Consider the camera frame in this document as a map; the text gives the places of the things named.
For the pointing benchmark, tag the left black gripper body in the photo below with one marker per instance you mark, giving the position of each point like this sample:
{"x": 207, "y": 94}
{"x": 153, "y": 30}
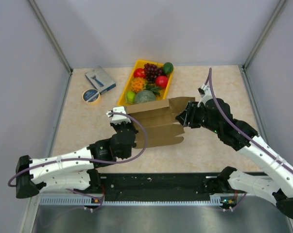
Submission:
{"x": 118, "y": 127}

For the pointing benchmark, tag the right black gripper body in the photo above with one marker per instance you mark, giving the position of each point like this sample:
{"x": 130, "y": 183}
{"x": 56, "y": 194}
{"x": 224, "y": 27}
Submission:
{"x": 209, "y": 125}

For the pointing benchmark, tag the brown cardboard box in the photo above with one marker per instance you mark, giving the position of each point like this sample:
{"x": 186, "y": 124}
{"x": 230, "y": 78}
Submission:
{"x": 158, "y": 120}

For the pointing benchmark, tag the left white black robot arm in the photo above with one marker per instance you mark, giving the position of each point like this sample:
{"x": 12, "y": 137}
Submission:
{"x": 75, "y": 170}

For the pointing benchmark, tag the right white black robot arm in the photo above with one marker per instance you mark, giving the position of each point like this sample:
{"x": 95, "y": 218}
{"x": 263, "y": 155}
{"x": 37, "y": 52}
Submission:
{"x": 244, "y": 139}

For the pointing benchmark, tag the blue razor package box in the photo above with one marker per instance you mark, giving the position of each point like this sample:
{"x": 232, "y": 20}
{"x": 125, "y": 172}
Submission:
{"x": 100, "y": 80}

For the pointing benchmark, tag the red pomegranate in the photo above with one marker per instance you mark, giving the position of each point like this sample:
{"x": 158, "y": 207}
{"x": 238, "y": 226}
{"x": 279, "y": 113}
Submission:
{"x": 161, "y": 81}

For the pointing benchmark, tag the small green lime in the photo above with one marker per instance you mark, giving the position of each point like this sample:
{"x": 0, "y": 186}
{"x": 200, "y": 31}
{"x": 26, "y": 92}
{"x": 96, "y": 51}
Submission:
{"x": 130, "y": 96}

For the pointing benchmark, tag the green round melon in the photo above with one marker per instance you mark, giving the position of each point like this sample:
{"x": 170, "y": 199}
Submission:
{"x": 144, "y": 96}

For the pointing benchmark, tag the green avocado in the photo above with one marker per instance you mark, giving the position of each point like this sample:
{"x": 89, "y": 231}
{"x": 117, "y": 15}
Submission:
{"x": 167, "y": 68}

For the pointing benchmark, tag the yellow plastic tray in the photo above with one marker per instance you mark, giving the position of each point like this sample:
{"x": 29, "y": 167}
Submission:
{"x": 140, "y": 64}

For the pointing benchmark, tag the beige masking tape roll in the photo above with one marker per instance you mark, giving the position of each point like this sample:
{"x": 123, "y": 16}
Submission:
{"x": 91, "y": 97}

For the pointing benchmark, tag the dark purple grape bunch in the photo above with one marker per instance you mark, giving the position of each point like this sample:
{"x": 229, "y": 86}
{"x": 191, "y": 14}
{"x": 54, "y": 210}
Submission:
{"x": 151, "y": 72}

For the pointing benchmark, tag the orange pineapple with leaves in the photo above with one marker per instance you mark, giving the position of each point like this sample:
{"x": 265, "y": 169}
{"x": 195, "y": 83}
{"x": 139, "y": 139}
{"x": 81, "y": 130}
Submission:
{"x": 139, "y": 84}

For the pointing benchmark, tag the red apple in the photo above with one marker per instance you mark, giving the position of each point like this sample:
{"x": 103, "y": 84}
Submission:
{"x": 139, "y": 73}

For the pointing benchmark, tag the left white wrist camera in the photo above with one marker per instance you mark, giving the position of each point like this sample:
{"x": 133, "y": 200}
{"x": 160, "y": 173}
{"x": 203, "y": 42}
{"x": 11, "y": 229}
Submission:
{"x": 118, "y": 115}

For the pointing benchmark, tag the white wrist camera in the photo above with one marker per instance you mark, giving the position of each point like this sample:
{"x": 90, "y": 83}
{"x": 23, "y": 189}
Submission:
{"x": 205, "y": 94}
{"x": 118, "y": 115}

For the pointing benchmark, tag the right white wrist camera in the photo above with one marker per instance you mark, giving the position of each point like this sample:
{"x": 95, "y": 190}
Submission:
{"x": 205, "y": 94}

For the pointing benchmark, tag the aluminium front rail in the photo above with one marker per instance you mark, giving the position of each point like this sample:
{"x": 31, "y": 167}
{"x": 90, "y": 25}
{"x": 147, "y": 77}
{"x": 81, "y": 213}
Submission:
{"x": 72, "y": 197}

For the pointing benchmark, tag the right aluminium frame post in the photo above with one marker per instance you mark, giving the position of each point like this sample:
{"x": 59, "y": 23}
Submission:
{"x": 281, "y": 4}

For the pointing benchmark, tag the aluminium frame post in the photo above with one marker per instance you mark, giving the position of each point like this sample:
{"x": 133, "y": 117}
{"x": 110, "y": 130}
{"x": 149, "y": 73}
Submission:
{"x": 281, "y": 4}
{"x": 49, "y": 34}

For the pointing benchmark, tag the left aluminium frame post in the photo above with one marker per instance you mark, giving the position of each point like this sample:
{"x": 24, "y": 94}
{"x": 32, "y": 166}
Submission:
{"x": 49, "y": 34}

